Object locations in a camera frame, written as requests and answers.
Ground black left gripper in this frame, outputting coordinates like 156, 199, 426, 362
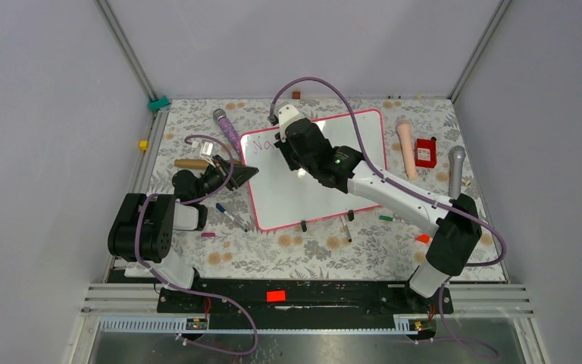
195, 155, 258, 202

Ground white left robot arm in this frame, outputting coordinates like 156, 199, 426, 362
108, 155, 259, 312

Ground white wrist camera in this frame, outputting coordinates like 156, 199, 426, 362
199, 141, 214, 158
268, 102, 305, 143

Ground blue capped marker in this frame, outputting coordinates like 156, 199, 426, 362
215, 202, 249, 232

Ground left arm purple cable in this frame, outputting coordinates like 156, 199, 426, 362
134, 134, 261, 356

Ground pink framed whiteboard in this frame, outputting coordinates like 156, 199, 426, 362
239, 109, 387, 231

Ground silver toy microphone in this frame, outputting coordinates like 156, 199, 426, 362
449, 146, 466, 199

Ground red triangular block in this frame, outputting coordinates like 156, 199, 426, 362
415, 234, 431, 245

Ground red box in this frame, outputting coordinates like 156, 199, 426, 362
415, 138, 437, 168

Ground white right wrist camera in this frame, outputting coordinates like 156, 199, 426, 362
268, 102, 305, 143

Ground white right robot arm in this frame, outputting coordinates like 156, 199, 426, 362
274, 118, 483, 312

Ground teal block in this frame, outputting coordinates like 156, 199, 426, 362
148, 96, 171, 112

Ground brown wooden toy microphone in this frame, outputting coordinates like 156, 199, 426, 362
174, 159, 217, 170

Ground purple patterned toy microphone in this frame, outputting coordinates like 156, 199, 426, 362
213, 108, 242, 155

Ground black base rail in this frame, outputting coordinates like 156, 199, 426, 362
157, 278, 454, 330

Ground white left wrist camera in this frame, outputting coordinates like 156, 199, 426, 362
199, 141, 214, 158

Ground yellow cube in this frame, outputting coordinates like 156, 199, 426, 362
139, 140, 149, 152

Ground red label on rail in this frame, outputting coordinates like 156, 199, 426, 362
266, 290, 286, 303

